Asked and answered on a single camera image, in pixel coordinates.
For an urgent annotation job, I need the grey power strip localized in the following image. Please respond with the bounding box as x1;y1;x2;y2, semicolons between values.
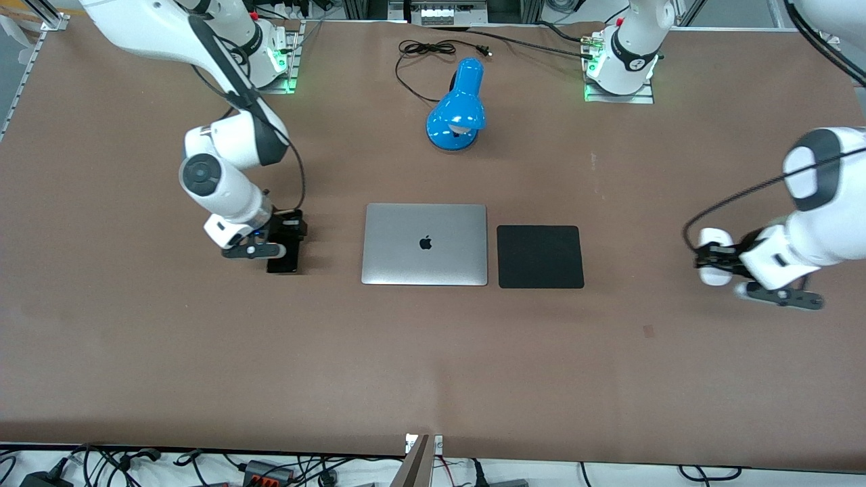
419;5;469;27

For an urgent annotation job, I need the black power adapter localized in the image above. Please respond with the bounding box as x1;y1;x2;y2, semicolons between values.
19;467;75;487

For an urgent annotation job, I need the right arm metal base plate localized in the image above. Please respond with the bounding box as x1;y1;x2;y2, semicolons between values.
252;19;300;95

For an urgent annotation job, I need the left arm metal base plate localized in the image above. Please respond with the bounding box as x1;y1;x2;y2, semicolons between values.
583;32;656;104

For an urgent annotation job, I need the black floor cable loop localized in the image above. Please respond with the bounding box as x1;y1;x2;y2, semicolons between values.
678;464;743;483

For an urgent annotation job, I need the grey camera stand post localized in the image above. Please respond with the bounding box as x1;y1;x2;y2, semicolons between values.
399;434;445;487

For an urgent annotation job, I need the black tangled floor cable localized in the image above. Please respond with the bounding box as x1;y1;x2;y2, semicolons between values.
70;443;162;487

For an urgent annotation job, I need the silver closed laptop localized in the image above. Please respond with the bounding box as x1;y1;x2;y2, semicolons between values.
361;203;488;287

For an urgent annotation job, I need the black square mouse pad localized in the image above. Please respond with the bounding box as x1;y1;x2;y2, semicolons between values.
496;225;585;290

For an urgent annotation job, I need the black smartphone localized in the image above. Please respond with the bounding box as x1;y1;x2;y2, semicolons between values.
266;210;302;275

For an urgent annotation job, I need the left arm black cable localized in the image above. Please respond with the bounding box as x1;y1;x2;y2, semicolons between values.
682;0;866;252

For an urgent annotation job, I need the perforated metal edge strip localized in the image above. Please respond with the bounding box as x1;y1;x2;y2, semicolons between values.
0;30;48;143

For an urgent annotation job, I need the thin black lamp cord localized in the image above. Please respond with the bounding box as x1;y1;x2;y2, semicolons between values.
394;39;493;104

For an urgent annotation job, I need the thick black base cable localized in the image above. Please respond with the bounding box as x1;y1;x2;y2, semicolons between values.
433;24;597;62

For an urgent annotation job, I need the white computer mouse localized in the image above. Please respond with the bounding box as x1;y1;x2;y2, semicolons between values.
696;227;736;287

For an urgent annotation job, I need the orange and black connector box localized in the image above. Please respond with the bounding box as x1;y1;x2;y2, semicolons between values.
242;459;296;487

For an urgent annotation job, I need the blue desk lamp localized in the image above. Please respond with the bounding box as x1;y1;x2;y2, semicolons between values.
426;57;487;152

